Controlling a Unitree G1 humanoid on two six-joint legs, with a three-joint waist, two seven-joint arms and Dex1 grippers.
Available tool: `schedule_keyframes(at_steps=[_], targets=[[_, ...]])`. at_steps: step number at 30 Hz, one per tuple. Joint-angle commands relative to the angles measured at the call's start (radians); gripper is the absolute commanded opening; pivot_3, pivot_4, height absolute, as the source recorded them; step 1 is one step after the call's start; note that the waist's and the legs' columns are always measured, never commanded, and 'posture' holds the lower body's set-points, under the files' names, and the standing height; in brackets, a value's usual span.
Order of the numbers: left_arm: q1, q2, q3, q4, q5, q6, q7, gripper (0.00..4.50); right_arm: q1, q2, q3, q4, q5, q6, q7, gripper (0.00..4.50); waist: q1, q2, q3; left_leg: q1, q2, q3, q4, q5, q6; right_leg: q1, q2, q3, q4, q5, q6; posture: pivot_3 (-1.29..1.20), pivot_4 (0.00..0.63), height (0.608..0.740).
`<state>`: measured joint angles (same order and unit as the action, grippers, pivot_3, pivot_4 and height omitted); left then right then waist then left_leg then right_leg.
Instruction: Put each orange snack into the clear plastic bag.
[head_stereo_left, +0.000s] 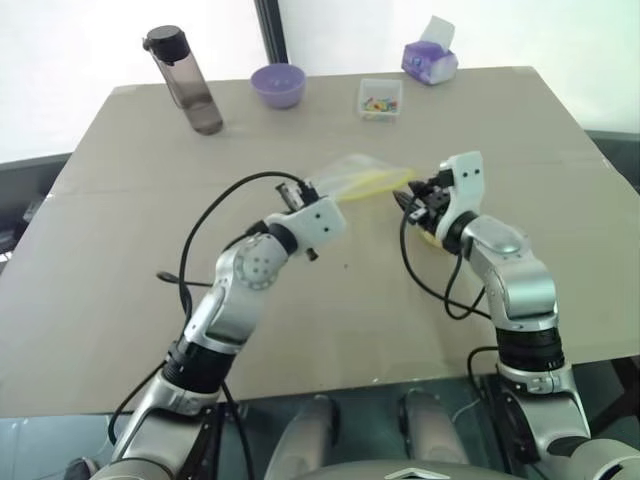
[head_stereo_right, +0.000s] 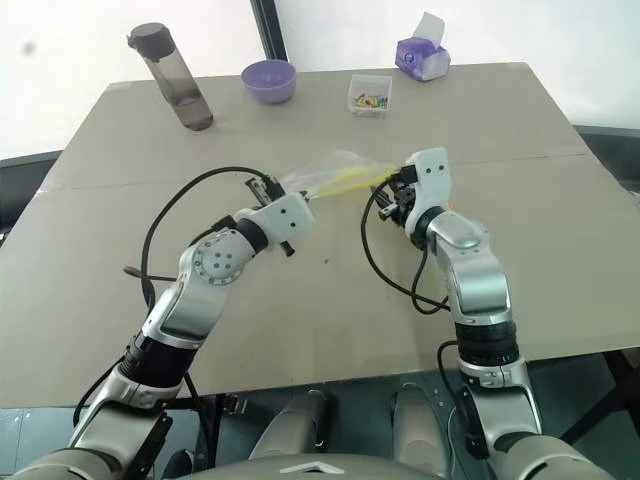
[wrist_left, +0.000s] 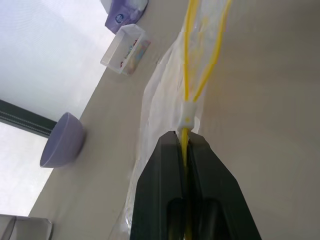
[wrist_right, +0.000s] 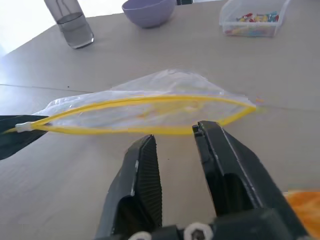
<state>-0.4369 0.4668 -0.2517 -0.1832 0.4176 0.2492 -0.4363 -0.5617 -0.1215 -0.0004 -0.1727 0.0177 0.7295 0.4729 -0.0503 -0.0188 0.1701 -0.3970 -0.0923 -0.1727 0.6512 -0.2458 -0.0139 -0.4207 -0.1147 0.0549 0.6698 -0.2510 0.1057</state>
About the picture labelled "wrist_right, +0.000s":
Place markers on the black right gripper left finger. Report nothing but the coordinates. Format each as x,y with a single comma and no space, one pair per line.
147,180

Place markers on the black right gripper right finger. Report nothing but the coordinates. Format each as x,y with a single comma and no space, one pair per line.
240,175

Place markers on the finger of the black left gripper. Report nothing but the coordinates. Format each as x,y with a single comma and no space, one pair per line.
12,145
15,119

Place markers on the clear plastic bag yellow zipper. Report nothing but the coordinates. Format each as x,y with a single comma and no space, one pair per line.
150,112

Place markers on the orange snack packet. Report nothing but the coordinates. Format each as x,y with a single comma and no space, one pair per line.
306,210

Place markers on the clear glass with water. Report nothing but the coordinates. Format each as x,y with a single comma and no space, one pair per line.
75,27

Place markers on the clear plastic box colourful items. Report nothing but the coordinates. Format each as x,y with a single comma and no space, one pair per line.
252,21

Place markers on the purple bowl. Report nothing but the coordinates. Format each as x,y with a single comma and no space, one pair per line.
148,12

